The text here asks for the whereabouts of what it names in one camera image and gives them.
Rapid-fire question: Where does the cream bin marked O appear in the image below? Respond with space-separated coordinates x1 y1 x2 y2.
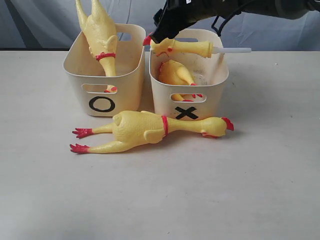
63 23 146 117

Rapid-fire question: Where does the rubber chicken with red collar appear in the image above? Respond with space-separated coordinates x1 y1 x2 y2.
70 110 234 154

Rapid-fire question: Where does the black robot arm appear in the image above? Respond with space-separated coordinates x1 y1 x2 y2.
150 0 320 44

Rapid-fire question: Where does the headless rubber chicken body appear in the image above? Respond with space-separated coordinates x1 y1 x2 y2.
157 59 196 86

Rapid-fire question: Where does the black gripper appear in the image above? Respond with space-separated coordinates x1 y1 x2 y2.
150 0 240 44

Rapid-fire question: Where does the black cable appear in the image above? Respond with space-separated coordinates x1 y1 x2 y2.
211 7 241 37

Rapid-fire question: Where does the chicken head with white tube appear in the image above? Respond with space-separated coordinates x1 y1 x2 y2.
143 35 252 58

